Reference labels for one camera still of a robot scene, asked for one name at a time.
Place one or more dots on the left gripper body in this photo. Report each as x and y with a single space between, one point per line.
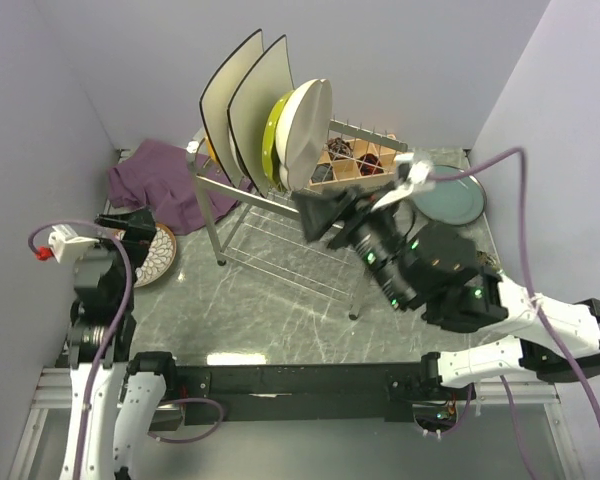
136 241

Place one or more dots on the wooden compartment tray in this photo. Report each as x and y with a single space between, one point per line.
346 172

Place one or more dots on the metal dish rack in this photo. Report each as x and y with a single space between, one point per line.
255 265

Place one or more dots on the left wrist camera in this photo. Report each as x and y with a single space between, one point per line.
65 245

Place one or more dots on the red black fabric roll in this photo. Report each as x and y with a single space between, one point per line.
369 164

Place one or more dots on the mint floral plate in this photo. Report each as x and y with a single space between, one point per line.
488 263

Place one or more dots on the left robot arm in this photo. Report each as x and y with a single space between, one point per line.
114 394

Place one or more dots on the cream round bowl plate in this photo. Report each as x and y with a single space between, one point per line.
302 131

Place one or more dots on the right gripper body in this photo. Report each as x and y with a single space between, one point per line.
365 228

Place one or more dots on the patterned fabric roll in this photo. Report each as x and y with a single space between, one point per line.
339 149

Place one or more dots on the grey fabric roll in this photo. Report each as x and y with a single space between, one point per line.
322 173

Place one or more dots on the purple cloth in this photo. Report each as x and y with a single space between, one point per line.
157 176

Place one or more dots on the teal round plate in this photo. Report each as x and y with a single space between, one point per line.
454 203

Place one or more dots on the floral patterned plate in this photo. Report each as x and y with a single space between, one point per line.
161 255

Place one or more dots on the square cream plate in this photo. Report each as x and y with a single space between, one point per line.
264 83
216 96

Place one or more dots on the green polka dot plate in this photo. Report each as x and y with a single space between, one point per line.
269 155

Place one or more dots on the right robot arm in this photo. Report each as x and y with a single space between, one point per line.
438 272

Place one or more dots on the orange plate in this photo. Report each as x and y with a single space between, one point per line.
210 150

